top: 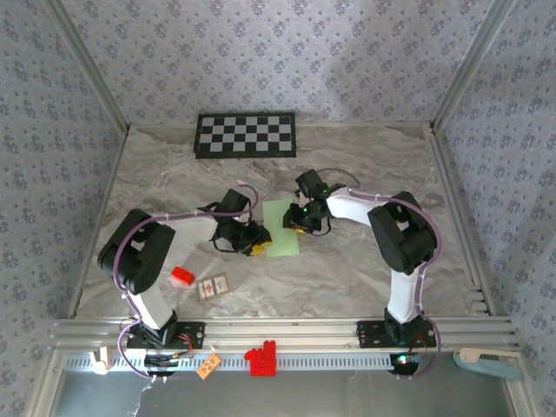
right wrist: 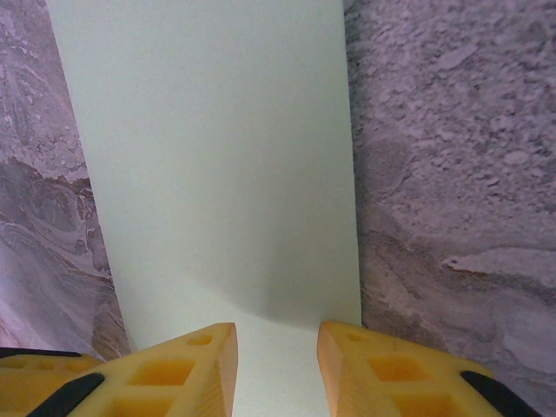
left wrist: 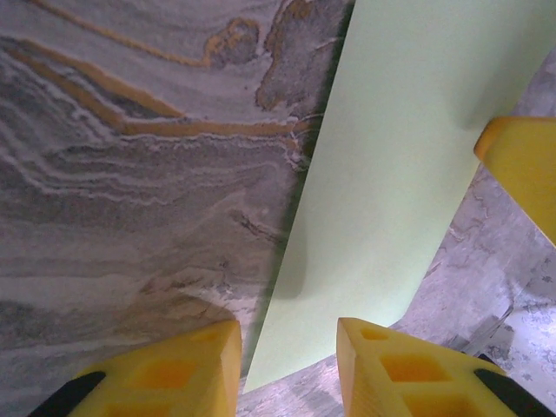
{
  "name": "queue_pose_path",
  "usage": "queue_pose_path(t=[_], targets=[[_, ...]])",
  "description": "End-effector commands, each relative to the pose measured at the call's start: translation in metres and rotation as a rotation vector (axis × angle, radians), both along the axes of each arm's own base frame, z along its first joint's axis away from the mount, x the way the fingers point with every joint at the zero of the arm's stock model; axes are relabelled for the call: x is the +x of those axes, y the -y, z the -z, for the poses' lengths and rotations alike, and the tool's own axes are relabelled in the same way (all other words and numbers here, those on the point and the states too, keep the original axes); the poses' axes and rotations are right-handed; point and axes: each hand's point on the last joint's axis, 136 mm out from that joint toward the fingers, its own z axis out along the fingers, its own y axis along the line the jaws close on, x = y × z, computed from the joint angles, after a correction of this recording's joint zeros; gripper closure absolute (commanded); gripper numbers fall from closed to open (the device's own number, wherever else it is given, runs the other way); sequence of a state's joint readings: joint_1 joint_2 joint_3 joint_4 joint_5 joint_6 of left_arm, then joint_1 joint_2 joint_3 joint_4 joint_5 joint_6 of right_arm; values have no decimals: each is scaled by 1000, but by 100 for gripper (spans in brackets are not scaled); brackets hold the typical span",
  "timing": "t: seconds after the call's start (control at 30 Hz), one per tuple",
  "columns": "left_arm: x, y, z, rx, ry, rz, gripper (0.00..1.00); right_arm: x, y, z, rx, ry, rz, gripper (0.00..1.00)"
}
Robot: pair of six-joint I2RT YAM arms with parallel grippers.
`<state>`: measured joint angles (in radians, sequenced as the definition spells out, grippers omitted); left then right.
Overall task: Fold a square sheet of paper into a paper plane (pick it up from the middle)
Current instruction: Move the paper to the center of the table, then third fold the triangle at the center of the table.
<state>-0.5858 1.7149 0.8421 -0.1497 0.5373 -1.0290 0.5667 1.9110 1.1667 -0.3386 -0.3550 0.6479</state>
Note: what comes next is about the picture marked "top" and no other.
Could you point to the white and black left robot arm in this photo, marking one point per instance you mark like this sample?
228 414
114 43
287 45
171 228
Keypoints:
147 260

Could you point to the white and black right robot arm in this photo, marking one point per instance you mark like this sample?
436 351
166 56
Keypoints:
404 243

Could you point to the small printed cardboard box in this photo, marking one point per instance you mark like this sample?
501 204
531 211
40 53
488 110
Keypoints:
213 287

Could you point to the small red toy brick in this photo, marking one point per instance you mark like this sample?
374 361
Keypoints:
182 276

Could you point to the black and white checkerboard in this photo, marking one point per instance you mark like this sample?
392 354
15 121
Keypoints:
245 135

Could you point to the red toy brick stack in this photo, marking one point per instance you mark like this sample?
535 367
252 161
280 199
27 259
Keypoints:
261 360

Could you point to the orange tag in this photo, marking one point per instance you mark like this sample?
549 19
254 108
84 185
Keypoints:
207 366

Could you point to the black left controller board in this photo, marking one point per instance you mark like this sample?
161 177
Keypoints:
160 364

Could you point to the black controller board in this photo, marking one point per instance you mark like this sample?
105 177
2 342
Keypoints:
404 364
160 364

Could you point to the black right controller board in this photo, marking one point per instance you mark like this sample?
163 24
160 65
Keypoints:
404 364

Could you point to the small wooden hook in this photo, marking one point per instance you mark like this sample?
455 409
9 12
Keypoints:
101 360

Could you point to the aluminium front rail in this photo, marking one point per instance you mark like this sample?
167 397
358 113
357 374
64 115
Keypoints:
282 332

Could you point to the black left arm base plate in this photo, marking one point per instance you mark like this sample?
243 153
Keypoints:
193 335

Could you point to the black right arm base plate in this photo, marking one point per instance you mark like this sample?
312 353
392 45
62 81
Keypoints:
369 334

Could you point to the aluminium side rail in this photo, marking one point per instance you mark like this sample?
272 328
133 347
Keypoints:
97 226
460 226

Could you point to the aluminium frame post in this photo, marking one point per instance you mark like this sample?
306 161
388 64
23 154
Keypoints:
471 65
91 65

